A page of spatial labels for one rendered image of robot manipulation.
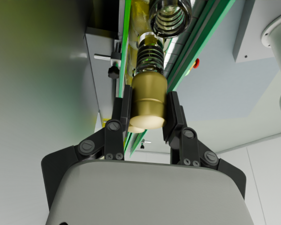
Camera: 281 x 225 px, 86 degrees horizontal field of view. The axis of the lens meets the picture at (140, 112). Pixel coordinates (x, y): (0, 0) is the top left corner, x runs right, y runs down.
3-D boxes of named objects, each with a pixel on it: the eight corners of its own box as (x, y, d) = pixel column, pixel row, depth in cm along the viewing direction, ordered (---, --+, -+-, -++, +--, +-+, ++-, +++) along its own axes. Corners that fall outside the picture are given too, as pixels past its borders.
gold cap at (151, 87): (133, 68, 13) (129, 112, 11) (172, 73, 14) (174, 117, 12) (130, 90, 16) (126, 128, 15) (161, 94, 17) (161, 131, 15)
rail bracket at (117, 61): (99, 28, 40) (88, 66, 34) (125, 33, 41) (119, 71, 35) (100, 41, 43) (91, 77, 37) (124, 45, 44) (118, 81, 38)
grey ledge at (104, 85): (91, 12, 45) (83, 37, 40) (121, 18, 46) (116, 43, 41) (105, 124, 130) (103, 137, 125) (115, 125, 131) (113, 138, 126)
